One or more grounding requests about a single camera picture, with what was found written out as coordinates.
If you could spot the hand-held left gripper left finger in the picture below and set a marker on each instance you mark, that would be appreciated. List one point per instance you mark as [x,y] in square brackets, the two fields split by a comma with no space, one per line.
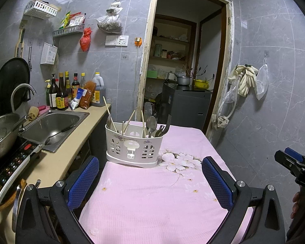
[82,180]

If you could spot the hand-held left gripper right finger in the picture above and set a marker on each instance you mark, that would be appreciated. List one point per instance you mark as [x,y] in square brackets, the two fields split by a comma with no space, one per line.
[216,183]

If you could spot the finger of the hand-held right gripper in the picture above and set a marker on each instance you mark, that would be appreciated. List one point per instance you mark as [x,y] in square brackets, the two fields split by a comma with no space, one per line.
[288,160]
[296,153]

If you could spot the white plastic utensil holder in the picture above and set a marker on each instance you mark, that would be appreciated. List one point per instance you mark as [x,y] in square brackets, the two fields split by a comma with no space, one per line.
[117,142]

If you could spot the wooden chopstick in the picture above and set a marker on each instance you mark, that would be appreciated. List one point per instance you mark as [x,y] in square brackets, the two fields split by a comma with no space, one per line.
[108,109]
[143,119]
[131,118]

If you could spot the large metal spoon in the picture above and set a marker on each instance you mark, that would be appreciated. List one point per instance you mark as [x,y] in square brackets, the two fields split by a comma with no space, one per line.
[151,124]

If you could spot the person's right hand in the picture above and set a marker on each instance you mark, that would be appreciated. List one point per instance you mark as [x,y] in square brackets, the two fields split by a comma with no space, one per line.
[295,204]

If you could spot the beige kitchen counter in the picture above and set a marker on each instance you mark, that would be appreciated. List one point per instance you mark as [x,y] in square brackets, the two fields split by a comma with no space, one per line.
[71,144]

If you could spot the black ladle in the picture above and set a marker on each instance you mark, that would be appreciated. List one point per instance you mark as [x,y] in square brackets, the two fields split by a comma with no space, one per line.
[66,129]

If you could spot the knotted beige rag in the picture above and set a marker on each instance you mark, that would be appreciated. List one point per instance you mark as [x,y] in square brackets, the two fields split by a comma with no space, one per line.
[222,122]

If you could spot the stainless steel sink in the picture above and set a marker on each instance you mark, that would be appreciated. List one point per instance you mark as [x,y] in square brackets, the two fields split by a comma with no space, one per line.
[53,122]

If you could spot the pink floral tablecloth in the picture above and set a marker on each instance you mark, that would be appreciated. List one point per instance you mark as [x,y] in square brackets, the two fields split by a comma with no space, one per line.
[147,195]

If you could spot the black induction cooker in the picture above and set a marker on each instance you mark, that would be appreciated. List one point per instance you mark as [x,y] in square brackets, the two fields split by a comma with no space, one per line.
[15,162]

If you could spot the blue white packet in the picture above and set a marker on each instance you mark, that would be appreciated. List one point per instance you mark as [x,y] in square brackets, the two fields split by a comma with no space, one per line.
[76,101]

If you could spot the white mesh bag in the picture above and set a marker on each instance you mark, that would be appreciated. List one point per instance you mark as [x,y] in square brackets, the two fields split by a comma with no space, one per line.
[261,81]

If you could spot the dark bottle yellow label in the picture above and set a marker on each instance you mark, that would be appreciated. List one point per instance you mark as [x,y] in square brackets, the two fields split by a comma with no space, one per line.
[61,101]

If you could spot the grey cabinet appliance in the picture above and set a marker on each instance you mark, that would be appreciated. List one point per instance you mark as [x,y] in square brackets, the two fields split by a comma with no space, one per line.
[185,106]

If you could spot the pink scrub brush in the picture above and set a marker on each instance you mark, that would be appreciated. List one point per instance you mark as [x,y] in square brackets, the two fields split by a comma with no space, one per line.
[42,108]

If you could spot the loofah scrubber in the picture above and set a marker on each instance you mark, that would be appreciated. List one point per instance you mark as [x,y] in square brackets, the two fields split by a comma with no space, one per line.
[33,113]

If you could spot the orange brown spice packet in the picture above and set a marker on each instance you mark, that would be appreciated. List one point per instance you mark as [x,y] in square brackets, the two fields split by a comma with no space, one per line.
[87,94]

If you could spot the dark bottle white label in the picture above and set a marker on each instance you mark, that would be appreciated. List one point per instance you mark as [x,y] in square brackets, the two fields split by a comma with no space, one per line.
[53,97]

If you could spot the clear plastic bag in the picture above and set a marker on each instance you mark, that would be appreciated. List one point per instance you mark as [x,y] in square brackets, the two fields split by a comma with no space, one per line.
[230,95]

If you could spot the cream rubber gloves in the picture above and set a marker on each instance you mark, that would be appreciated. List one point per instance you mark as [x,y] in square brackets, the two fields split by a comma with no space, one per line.
[246,81]

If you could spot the green pump bottle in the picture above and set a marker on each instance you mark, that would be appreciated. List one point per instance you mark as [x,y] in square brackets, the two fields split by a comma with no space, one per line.
[47,96]

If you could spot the stainless steel pan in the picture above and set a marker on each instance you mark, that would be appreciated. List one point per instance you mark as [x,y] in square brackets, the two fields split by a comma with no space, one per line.
[2,137]

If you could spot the plastic floor jug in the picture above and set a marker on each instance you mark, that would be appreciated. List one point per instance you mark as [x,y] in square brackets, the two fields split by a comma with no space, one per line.
[148,109]

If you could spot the dark bottle red label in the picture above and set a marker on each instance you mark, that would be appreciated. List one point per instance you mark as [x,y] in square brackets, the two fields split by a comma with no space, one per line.
[75,83]

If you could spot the black bag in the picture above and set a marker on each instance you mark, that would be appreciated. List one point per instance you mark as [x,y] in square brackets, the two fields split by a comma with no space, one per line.
[158,104]

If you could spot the large oil jug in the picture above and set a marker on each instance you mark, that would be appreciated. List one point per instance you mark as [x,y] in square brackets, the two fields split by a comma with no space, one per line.
[99,83]

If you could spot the yellow bowl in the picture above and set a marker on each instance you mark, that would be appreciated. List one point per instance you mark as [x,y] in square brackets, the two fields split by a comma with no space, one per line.
[201,83]

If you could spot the tall dark sauce bottle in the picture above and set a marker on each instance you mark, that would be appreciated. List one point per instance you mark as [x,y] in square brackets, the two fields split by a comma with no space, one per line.
[66,81]

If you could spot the clear bottle yellow cap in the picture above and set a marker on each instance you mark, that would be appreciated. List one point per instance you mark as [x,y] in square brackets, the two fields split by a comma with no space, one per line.
[83,80]

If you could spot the metal cooking pot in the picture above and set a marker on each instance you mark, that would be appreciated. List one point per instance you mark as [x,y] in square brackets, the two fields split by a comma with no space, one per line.
[183,80]

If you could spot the metal faucet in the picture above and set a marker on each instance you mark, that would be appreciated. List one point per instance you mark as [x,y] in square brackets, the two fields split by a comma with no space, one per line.
[15,94]

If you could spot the dry plant twigs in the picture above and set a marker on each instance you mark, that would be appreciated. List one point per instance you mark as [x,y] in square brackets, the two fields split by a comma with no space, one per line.
[190,73]

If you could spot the black round frying pan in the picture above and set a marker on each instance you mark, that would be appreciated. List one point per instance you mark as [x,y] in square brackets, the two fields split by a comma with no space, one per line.
[11,78]

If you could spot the green box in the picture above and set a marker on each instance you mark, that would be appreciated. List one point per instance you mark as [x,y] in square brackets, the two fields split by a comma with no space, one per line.
[151,74]

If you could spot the white hanging slotted basket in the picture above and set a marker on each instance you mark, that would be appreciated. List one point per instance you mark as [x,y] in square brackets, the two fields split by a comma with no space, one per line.
[48,53]

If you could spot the hanging metal peeler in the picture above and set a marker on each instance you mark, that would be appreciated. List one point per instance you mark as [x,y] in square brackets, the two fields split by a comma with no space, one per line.
[30,56]

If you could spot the red plastic bag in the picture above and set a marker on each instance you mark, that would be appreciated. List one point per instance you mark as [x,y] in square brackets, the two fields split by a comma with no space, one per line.
[86,40]

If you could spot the pale storage jar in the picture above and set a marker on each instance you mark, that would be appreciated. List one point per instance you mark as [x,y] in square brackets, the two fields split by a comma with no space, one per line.
[158,50]

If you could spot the wooden spatula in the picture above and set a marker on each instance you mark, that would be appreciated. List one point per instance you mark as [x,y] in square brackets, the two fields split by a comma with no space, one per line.
[20,43]

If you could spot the wooden pantry shelf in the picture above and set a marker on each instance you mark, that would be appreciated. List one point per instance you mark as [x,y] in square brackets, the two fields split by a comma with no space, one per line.
[167,38]

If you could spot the clear bag of dried goods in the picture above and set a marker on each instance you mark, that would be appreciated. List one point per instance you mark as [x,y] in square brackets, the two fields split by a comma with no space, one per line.
[109,22]

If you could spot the small adhesive wall hook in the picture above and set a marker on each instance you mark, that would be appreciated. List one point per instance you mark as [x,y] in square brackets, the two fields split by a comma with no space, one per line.
[124,56]

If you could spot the wooden door frame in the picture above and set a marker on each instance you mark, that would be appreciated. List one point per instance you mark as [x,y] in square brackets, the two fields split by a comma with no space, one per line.
[143,56]

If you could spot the white wall switch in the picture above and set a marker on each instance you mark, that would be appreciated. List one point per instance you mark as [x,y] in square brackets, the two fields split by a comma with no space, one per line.
[111,40]

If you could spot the white wall socket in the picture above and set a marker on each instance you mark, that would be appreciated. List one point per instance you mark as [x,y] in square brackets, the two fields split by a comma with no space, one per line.
[122,41]

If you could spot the white wall basket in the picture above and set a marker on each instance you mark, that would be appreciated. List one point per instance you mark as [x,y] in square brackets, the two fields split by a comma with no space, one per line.
[38,10]

